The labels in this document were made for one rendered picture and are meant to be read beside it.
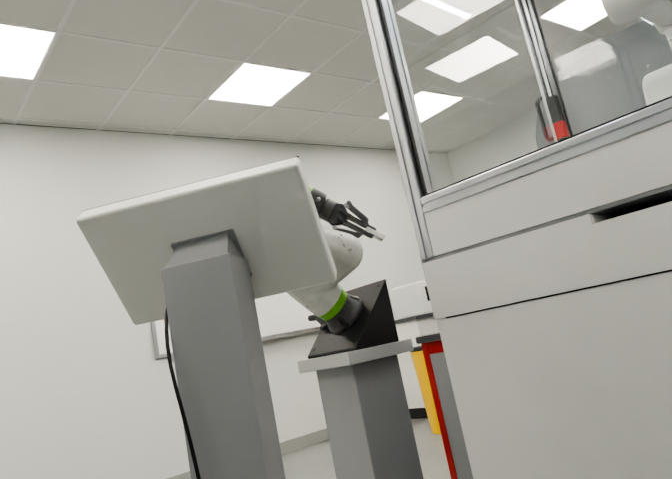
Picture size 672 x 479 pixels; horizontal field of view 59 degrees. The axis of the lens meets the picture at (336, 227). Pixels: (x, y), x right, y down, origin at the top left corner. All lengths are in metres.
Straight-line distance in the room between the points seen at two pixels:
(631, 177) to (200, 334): 0.89
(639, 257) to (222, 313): 0.81
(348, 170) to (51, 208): 2.97
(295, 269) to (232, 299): 0.19
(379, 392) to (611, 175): 1.06
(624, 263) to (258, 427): 0.77
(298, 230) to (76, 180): 3.72
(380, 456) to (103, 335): 3.10
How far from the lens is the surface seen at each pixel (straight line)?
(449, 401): 2.31
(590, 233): 1.25
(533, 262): 1.30
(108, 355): 4.71
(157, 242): 1.41
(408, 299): 5.84
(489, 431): 1.43
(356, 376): 1.91
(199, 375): 1.29
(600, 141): 1.25
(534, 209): 1.30
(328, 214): 2.01
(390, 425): 1.99
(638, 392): 1.26
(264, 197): 1.30
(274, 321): 5.29
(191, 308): 1.29
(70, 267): 4.74
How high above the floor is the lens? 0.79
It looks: 11 degrees up
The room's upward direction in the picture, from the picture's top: 12 degrees counter-clockwise
